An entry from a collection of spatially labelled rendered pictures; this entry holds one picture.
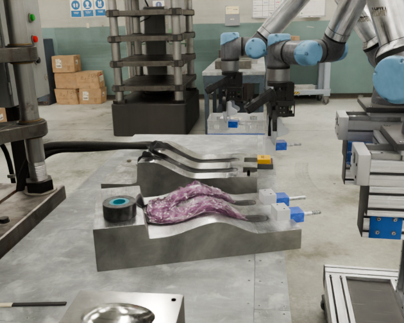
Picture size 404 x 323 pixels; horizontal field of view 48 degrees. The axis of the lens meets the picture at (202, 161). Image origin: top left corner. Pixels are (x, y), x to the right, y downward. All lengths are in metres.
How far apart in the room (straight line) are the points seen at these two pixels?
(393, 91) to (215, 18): 6.84
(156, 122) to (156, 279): 4.54
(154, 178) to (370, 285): 1.18
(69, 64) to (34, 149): 6.56
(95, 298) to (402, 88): 0.83
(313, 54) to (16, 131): 0.97
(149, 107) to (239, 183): 4.16
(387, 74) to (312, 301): 1.47
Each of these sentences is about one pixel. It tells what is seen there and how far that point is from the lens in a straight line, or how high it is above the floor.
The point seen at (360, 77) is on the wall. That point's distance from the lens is 8.13.
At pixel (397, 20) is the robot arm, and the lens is 1.22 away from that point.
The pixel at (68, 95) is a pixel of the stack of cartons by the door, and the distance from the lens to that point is 8.27.
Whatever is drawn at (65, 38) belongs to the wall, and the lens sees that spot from 8.60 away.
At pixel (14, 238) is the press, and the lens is 1.46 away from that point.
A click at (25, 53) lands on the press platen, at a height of 1.27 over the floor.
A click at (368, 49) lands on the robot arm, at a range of 1.91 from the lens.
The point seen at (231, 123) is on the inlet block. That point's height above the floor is 0.93.
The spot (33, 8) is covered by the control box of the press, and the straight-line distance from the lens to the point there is 1.95.
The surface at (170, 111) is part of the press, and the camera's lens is 5.45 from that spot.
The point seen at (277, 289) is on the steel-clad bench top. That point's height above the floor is 0.80.
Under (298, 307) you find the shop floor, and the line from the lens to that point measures 2.36.
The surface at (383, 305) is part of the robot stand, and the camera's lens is 2.09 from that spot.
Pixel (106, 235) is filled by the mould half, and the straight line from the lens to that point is 1.06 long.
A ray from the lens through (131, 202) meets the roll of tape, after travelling 1.08.
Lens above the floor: 1.35
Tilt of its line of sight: 17 degrees down
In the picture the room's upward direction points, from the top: 2 degrees counter-clockwise
